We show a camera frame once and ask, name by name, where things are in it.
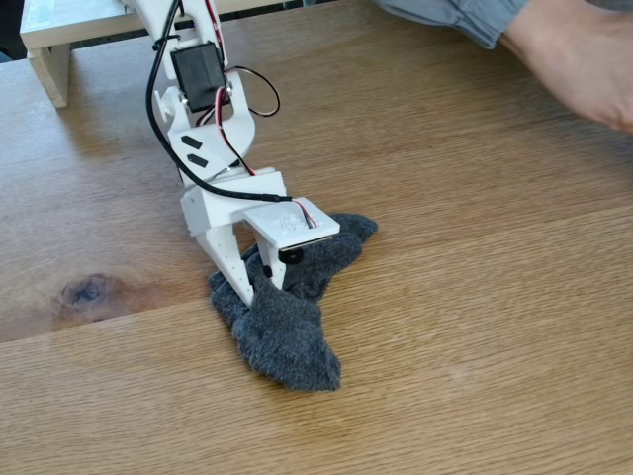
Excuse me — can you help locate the white gripper camera mount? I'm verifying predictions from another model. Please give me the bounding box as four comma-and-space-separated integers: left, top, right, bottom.
241, 196, 341, 267

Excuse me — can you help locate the grey fuzzy sock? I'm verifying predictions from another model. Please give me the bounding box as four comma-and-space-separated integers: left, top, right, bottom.
207, 212, 380, 395

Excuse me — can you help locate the red white black wire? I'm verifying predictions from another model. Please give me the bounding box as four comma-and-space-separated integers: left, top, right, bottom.
197, 0, 317, 230

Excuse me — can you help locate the person's hand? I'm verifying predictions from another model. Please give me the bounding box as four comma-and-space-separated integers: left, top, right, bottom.
499, 0, 633, 135

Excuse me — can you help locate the white wooden desk shelf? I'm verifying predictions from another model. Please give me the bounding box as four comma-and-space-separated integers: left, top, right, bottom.
19, 0, 298, 109

